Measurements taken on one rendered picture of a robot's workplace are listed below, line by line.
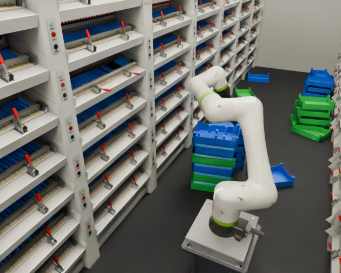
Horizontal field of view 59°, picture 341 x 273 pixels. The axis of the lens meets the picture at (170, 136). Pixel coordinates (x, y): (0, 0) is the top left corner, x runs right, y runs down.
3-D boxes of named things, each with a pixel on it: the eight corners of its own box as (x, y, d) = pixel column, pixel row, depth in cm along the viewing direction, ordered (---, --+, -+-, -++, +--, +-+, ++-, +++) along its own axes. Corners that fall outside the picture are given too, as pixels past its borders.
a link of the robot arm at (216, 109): (233, 126, 143) (235, 102, 138) (206, 128, 141) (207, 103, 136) (221, 112, 159) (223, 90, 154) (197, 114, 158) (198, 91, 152)
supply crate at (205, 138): (238, 134, 218) (240, 124, 214) (237, 148, 201) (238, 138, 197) (197, 129, 224) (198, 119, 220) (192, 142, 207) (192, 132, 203)
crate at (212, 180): (234, 170, 233) (235, 162, 230) (232, 186, 216) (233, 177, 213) (195, 164, 240) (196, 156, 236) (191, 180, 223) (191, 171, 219)
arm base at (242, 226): (266, 229, 145) (268, 221, 142) (256, 253, 134) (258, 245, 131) (215, 209, 156) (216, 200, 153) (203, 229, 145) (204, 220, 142)
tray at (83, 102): (144, 76, 179) (148, 62, 173) (73, 116, 131) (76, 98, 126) (116, 61, 183) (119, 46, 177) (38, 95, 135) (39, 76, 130)
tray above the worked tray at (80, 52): (142, 43, 169) (148, 18, 161) (66, 73, 122) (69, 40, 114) (112, 28, 173) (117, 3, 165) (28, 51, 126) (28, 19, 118)
